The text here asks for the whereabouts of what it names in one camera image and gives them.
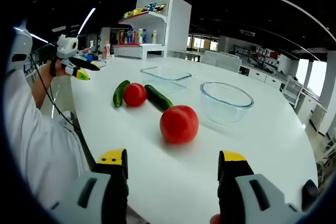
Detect white chest-worn device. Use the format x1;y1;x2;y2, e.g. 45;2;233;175
7;22;34;73

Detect black cable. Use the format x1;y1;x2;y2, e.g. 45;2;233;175
29;52;82;131

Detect white table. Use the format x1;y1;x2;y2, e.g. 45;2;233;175
70;55;319;224

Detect row of drink bottles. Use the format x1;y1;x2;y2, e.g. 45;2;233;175
119;27;158;45

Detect person in white shirt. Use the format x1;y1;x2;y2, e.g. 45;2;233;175
4;69;91;209

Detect white open-frame chair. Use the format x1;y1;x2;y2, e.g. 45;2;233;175
281;75;308;109

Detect background shelf with boxes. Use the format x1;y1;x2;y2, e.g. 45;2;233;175
235;45;282;70

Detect rectangular glass storage container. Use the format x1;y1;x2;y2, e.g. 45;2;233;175
140;66;193;95

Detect pink bottle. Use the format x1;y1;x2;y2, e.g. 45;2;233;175
103;40;111;60

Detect row of snack packets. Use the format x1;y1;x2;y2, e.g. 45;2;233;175
122;2;167;20

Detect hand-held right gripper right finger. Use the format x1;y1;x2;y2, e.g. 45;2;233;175
217;150;305;224

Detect white low cabinets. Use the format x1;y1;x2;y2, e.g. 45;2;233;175
240;63;287;90

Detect white display shelf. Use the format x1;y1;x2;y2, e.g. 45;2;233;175
112;0;193;60

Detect round glass storage container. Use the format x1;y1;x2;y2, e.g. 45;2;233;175
199;81;255;126

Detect ceiling light strip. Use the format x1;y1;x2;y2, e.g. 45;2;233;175
29;33;49;44
78;7;97;35

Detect green cucumber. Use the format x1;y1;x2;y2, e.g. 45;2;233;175
112;80;131;108
144;84;174;112

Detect red tomato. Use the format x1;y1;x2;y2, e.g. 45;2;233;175
160;105;200;145
123;83;148;108

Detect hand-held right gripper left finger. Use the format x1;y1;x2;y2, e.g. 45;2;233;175
51;148;129;224

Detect person's left hand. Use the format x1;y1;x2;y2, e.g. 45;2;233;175
49;58;71;77

